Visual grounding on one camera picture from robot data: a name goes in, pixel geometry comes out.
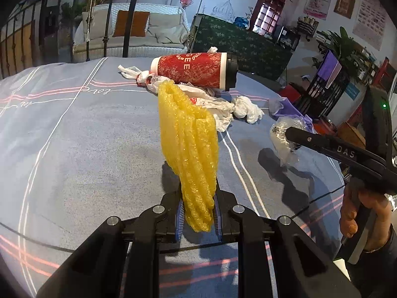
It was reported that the red paper cup black lid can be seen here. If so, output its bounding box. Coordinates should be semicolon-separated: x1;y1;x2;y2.
150;52;239;91

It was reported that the white tissue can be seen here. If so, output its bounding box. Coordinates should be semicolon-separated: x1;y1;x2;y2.
233;96;265;125

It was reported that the green potted plant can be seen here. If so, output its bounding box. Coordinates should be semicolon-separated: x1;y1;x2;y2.
316;26;373;78

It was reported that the yellow foam net sleeve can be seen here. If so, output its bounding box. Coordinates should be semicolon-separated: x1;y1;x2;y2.
158;80;220;233

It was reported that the person's right forearm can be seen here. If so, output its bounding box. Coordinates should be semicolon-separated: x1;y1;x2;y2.
346;223;397;298

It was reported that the person's right hand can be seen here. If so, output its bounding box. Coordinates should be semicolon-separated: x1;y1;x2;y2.
339;182;393;253

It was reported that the purple cloth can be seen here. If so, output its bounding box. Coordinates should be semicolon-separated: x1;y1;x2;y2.
317;50;342;89

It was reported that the orange plastic bin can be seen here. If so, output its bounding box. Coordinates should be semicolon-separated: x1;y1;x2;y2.
312;117;338;136

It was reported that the black metal rack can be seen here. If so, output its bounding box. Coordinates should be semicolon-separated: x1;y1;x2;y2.
295;65;351;118

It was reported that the knotted white plastic bag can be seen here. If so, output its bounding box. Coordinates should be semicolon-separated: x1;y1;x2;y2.
118;65;162;93

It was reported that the black appliance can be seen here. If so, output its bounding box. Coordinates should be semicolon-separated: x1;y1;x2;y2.
273;25;300;51

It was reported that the orange sofa cushion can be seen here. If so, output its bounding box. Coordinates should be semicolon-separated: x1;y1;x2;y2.
112;10;151;38

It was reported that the white text wall poster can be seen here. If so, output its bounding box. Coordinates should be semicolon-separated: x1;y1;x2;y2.
352;0;390;50

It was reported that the purple plastic bag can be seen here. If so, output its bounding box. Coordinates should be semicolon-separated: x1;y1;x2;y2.
268;96;314;128

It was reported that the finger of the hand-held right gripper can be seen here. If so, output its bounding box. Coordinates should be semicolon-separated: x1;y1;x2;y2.
285;126;387;171

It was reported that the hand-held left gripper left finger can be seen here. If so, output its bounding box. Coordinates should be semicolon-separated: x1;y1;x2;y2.
36;191;187;298

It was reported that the black metal bed frame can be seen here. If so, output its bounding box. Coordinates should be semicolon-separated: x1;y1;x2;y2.
0;0;146;79

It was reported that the wooden drawer cabinet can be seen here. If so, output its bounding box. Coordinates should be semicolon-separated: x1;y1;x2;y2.
0;22;35;78

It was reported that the white sofa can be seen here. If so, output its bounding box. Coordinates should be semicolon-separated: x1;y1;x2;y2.
73;2;190;63

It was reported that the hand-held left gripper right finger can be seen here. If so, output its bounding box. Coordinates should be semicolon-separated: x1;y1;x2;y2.
215;182;362;298

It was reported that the white plastic bag red print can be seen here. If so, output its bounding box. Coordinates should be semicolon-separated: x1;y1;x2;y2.
174;82;235;132

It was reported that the white sofa pillow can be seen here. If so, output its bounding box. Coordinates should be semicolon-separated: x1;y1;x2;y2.
155;24;189;44

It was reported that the green patterned counter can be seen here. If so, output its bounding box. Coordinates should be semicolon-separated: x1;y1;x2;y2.
188;14;294;81

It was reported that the blue striped bed sheet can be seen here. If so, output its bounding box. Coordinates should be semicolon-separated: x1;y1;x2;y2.
0;56;346;298

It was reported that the clear plastic bag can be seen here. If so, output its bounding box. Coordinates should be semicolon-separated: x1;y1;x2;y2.
269;116;311;166

